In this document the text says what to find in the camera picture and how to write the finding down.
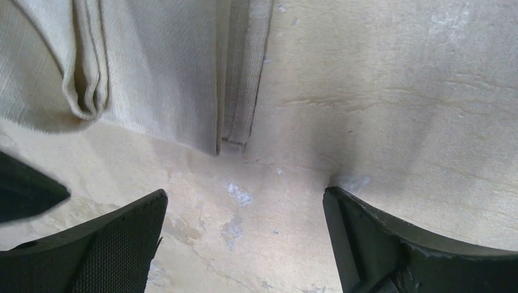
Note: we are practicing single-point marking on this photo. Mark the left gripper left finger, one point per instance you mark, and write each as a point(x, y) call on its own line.
point(111, 253)

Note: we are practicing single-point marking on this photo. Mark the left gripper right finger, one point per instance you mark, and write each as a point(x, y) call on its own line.
point(377, 252)

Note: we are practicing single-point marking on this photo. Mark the beige cloth napkin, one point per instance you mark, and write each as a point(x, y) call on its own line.
point(182, 71)

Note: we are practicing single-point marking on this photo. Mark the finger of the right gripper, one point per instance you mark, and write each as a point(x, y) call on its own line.
point(26, 192)

